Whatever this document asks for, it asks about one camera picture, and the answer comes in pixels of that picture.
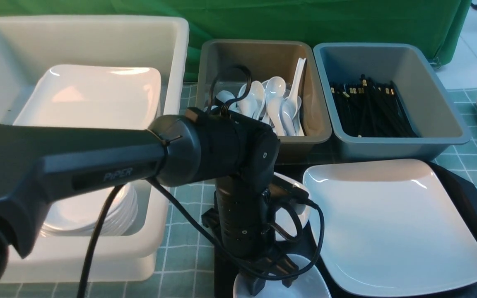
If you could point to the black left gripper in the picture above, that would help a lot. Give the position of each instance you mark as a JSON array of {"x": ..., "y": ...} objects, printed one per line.
[{"x": 245, "y": 222}]

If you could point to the large white square plate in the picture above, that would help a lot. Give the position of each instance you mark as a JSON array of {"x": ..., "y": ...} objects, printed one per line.
[{"x": 390, "y": 229}]

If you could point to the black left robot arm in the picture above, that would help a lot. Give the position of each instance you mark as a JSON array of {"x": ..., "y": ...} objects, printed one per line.
[{"x": 217, "y": 168}]

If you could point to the green checkered tablecloth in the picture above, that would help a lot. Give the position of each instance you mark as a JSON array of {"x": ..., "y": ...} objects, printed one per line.
[{"x": 184, "y": 261}]

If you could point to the pile of white soup spoons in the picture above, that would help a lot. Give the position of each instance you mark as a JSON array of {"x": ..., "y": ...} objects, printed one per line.
[{"x": 272, "y": 102}]

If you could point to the brown plastic spoon bin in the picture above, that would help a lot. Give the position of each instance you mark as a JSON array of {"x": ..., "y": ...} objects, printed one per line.
[{"x": 265, "y": 59}]

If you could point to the stack of white bowls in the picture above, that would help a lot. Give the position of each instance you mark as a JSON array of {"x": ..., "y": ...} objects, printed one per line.
[{"x": 77, "y": 216}]

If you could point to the pile of black chopsticks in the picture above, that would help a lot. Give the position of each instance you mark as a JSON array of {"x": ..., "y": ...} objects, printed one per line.
[{"x": 372, "y": 109}]

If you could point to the stack of white square plates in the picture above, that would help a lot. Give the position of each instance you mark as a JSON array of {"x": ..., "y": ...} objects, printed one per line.
[{"x": 119, "y": 98}]

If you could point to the grey-blue plastic chopstick bin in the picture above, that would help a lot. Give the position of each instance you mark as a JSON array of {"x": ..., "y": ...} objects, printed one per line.
[{"x": 430, "y": 111}]

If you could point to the green backdrop cloth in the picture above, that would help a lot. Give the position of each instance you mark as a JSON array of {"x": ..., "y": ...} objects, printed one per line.
[{"x": 433, "y": 26}]

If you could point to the large white plastic tub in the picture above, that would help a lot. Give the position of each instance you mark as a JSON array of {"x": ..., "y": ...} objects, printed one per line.
[{"x": 30, "y": 45}]

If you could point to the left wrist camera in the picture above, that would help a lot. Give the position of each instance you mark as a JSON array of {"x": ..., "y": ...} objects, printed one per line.
[{"x": 282, "y": 186}]

